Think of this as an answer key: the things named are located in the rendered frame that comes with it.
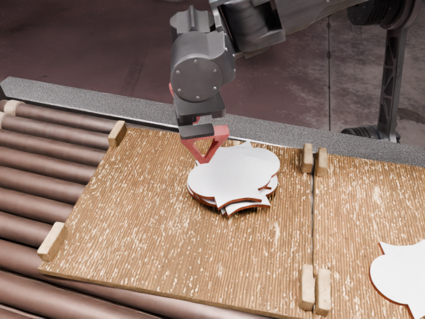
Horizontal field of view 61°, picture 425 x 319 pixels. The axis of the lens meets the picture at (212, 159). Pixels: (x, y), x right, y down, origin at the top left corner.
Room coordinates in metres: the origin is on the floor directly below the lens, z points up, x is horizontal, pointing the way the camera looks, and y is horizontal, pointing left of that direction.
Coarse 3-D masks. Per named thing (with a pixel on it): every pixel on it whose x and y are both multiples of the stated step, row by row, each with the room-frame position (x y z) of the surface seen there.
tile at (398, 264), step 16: (384, 256) 0.29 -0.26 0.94; (400, 256) 0.29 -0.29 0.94; (416, 256) 0.29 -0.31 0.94; (384, 272) 0.27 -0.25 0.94; (400, 272) 0.27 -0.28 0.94; (416, 272) 0.27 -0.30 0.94; (384, 288) 0.24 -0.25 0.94; (400, 288) 0.24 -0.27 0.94; (416, 288) 0.24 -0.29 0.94; (400, 304) 0.22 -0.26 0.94; (416, 304) 0.22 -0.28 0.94
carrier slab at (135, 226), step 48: (144, 144) 0.56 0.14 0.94; (96, 192) 0.43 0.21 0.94; (144, 192) 0.43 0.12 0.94; (288, 192) 0.43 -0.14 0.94; (96, 240) 0.33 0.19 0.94; (144, 240) 0.33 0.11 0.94; (192, 240) 0.33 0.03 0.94; (240, 240) 0.33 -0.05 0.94; (288, 240) 0.33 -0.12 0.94; (144, 288) 0.25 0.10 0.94; (192, 288) 0.25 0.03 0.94; (240, 288) 0.25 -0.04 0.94; (288, 288) 0.25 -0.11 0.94
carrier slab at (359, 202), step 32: (352, 160) 0.51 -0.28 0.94; (320, 192) 0.43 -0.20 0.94; (352, 192) 0.43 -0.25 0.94; (384, 192) 0.43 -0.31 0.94; (416, 192) 0.43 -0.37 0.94; (320, 224) 0.36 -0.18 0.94; (352, 224) 0.36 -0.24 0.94; (384, 224) 0.36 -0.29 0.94; (416, 224) 0.36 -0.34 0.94; (320, 256) 0.30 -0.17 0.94; (352, 256) 0.30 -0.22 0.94; (352, 288) 0.25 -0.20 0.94
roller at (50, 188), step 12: (0, 168) 0.50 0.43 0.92; (12, 168) 0.51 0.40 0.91; (0, 180) 0.48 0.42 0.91; (12, 180) 0.48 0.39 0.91; (24, 180) 0.47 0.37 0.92; (36, 180) 0.47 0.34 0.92; (48, 180) 0.47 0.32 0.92; (60, 180) 0.47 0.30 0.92; (24, 192) 0.47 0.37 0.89; (36, 192) 0.46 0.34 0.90; (48, 192) 0.45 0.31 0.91; (60, 192) 0.45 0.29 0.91; (72, 192) 0.44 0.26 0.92
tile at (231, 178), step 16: (224, 160) 0.46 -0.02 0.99; (240, 160) 0.46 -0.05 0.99; (256, 160) 0.46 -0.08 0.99; (192, 176) 0.42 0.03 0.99; (208, 176) 0.42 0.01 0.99; (224, 176) 0.42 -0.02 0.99; (240, 176) 0.42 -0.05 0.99; (256, 176) 0.42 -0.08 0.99; (192, 192) 0.39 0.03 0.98; (208, 192) 0.38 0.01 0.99; (224, 192) 0.38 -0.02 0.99; (240, 192) 0.38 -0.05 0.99; (256, 192) 0.38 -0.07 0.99
